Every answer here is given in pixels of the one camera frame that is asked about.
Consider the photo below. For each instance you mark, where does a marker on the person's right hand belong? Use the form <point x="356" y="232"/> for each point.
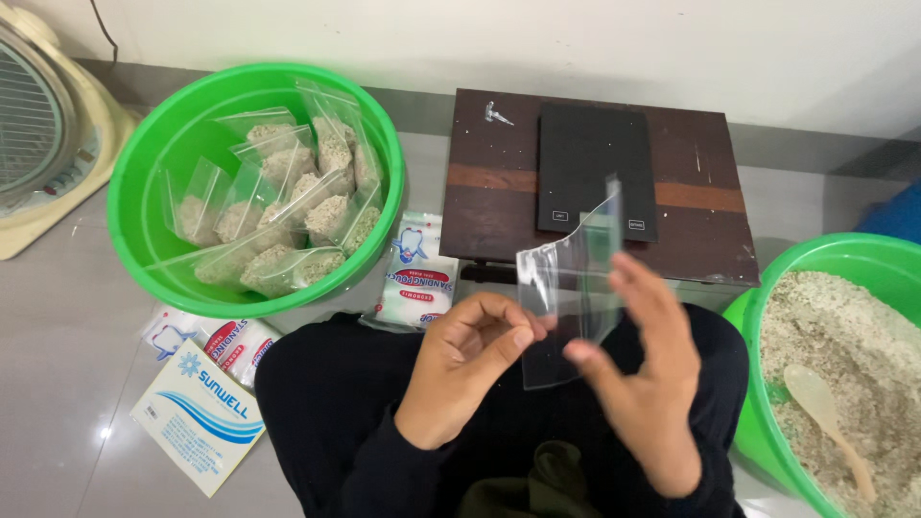
<point x="651" y="374"/>

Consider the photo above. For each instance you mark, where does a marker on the beige coarse meal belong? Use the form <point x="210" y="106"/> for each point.
<point x="834" y="338"/>

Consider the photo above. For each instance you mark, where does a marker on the green plastic basin with meal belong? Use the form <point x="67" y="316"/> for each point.
<point x="752" y="403"/>

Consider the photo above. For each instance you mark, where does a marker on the blue object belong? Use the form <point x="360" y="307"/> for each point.
<point x="896" y="216"/>

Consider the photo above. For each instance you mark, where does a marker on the black digital scale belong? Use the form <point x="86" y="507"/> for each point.
<point x="590" y="158"/>

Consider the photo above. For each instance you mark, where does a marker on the small dark wooden table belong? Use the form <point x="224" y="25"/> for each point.
<point x="489" y="180"/>

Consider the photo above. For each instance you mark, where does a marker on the dark olive cloth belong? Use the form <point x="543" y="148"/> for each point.
<point x="539" y="482"/>

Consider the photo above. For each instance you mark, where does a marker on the small clear plastic scrap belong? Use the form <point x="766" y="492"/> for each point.
<point x="496" y="114"/>

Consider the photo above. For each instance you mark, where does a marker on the cream electric fan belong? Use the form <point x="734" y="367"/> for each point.
<point x="50" y="144"/>

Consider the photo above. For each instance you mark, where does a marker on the translucent plastic spoon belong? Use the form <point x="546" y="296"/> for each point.
<point x="820" y="403"/>

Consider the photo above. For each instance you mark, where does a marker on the heap of filled clear pouches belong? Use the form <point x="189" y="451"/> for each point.
<point x="288" y="208"/>

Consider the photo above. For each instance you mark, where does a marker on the white pack of pouches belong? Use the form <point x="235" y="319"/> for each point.
<point x="230" y="342"/>
<point x="421" y="277"/>

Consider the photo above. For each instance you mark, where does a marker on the white and blue paper packet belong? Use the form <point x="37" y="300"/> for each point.
<point x="198" y="421"/>

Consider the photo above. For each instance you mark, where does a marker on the person's legs in black clothing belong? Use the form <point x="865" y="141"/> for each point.
<point x="324" y="403"/>

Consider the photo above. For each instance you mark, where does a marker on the clear plastic pouch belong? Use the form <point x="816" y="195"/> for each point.
<point x="568" y="288"/>

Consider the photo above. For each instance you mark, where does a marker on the person's left hand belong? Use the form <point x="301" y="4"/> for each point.
<point x="450" y="388"/>

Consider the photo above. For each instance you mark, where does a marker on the green plastic basin with pouches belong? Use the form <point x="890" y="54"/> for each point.
<point x="155" y="180"/>

